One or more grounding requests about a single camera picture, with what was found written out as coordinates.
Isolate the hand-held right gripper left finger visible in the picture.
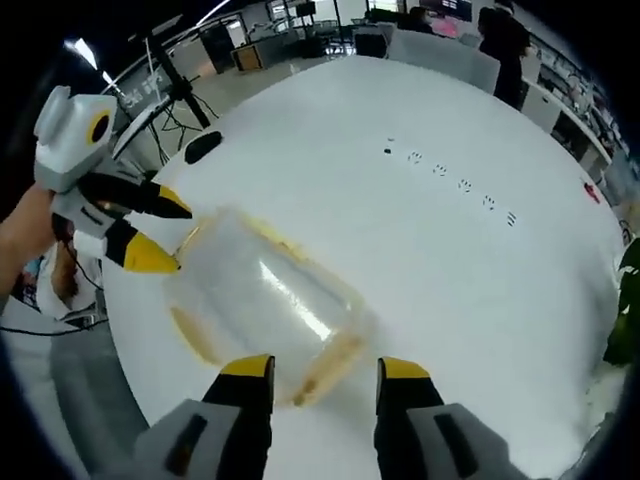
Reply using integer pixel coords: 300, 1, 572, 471
133, 353, 277, 480

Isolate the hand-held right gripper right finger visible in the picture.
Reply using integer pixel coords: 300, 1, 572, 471
375, 355, 532, 480

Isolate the clear plastic food container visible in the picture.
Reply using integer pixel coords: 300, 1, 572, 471
162, 203, 382, 409

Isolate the person's left hand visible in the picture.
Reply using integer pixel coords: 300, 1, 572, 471
0, 182, 64, 301

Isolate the black oval device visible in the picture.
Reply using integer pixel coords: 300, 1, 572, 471
183, 130, 224, 164

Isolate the black tripod stand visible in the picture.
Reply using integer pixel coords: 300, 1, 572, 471
127, 19, 220, 132

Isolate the wooden box cabinet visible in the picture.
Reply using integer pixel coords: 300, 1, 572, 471
230, 43, 265, 72

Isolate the green plant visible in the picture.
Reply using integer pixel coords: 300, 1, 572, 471
603, 243, 640, 367

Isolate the white cabinet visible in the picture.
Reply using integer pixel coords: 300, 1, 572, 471
521, 79, 562, 135

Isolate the white partition panel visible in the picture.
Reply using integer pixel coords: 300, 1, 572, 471
387, 27, 503, 95

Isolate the wall screen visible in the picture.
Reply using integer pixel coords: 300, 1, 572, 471
419, 0, 474, 24

